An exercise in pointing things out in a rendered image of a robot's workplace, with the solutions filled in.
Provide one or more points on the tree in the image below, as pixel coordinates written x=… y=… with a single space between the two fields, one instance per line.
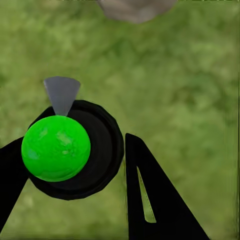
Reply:
x=134 y=11

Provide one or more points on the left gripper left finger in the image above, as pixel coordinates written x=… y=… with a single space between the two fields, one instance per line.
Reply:
x=13 y=178

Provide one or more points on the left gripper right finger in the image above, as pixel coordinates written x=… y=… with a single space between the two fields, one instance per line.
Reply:
x=174 y=220

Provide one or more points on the pesticide atomizer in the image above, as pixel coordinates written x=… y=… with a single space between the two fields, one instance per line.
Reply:
x=75 y=147

